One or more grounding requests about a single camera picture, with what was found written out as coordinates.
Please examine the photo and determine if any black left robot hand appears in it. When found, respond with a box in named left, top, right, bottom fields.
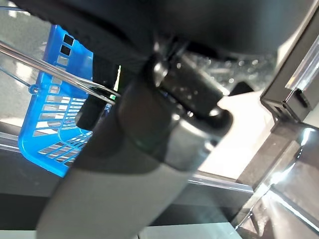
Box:
left=14, top=0, right=316, bottom=239

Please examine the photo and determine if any blue plastic shopping basket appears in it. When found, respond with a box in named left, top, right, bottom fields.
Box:
left=0, top=6, right=122, bottom=179

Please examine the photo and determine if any black shelf board clear strip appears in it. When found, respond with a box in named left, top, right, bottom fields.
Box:
left=259, top=0, right=319, bottom=123

